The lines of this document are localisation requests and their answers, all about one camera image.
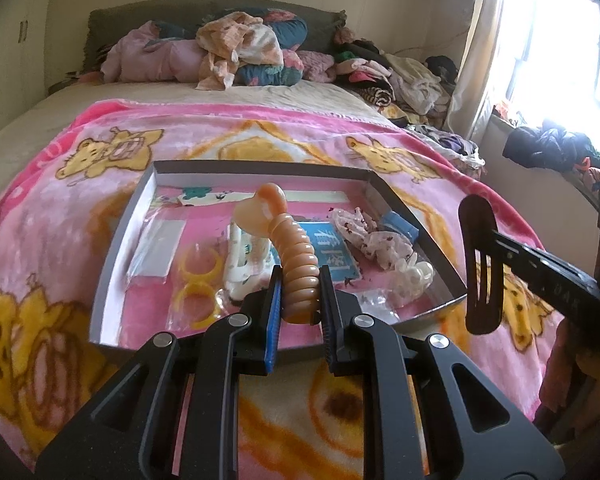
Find white flower hair accessory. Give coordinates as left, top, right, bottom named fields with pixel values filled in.
left=395, top=260, right=436, bottom=296

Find white card with green print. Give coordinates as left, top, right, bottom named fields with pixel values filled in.
left=177, top=187, right=231, bottom=207

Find pile of clothes on bed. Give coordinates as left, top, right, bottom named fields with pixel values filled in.
left=82, top=2, right=348, bottom=73

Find grey cardboard box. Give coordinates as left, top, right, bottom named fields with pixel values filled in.
left=89, top=160, right=468, bottom=363

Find cream floral cloth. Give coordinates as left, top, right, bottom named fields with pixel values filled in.
left=196, top=11, right=285, bottom=92

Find pile of mixed clothes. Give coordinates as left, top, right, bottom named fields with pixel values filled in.
left=330, top=27, right=456, bottom=126

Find white claw hair clip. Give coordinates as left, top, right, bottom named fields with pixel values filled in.
left=223, top=225, right=276, bottom=306

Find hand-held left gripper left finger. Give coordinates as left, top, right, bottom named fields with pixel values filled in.
left=35, top=266, right=285, bottom=480

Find small clear plastic packet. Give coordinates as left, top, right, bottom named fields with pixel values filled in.
left=360, top=290, right=406, bottom=323

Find pink quilt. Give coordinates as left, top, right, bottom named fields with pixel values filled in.
left=100, top=27, right=206, bottom=83

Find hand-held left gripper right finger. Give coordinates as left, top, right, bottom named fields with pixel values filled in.
left=319, top=266, right=566, bottom=480

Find beige curtain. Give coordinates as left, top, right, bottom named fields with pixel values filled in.
left=442, top=0, right=538, bottom=146

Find floral fabric scrunchie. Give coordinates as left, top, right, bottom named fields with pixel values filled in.
left=330, top=207, right=416, bottom=271

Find pink crumpled cloth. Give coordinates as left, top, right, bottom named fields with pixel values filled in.
left=300, top=50, right=336, bottom=83

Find dark brown snap hair clip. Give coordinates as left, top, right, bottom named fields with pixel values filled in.
left=458, top=196, right=507, bottom=335

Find pink cartoon blanket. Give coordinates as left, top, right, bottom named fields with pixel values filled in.
left=0, top=99, right=566, bottom=480

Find dark clothes on sill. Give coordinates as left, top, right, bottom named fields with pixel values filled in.
left=502, top=120, right=600, bottom=171

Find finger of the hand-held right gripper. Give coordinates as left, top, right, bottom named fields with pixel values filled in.
left=491, top=230, right=546, bottom=286

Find orange spiral hair tie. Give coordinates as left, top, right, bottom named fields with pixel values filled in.
left=235, top=183, right=323, bottom=326

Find blue box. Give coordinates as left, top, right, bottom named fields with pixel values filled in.
left=380, top=211, right=421, bottom=243

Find white wardrobe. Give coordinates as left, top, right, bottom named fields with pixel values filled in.
left=0, top=0, right=61, bottom=126

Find purple clothes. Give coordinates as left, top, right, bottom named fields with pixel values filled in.
left=410, top=122, right=486, bottom=168

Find blue printed booklet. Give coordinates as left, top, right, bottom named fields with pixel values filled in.
left=297, top=220, right=363, bottom=286

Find window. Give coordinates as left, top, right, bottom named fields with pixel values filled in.
left=500, top=0, right=600, bottom=126

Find dark blue floral quilt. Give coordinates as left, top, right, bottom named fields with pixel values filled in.
left=235, top=8, right=308, bottom=87

